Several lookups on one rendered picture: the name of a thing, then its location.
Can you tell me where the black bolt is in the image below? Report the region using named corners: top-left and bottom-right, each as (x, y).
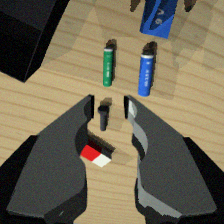
top-left (97, 105), bottom-right (109, 131)

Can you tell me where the black rack of bins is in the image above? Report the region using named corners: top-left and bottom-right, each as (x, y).
top-left (0, 0), bottom-right (69, 83)

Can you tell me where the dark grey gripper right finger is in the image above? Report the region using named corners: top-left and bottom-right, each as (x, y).
top-left (124, 95), bottom-right (224, 224)

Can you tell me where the green battery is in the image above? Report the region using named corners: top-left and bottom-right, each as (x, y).
top-left (103, 47), bottom-right (114, 87)

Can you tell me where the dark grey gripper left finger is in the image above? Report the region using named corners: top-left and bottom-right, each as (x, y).
top-left (0, 94), bottom-right (95, 224)

